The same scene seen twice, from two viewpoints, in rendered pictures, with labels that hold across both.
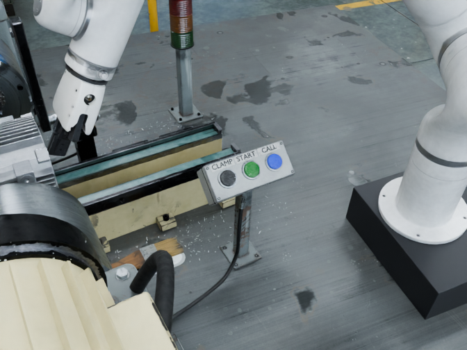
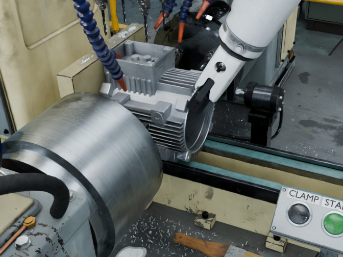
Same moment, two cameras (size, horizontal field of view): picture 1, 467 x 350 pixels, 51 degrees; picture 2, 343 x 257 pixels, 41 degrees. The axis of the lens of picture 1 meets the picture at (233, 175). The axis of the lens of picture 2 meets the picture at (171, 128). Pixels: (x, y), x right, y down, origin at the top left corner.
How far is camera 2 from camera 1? 42 cm
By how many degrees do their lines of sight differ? 46
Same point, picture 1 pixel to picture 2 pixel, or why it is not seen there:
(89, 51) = (234, 20)
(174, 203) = not seen: hidden behind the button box
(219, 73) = not seen: outside the picture
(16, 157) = (166, 97)
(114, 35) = (258, 11)
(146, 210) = (261, 215)
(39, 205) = (105, 122)
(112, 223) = (225, 207)
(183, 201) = not seen: hidden behind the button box
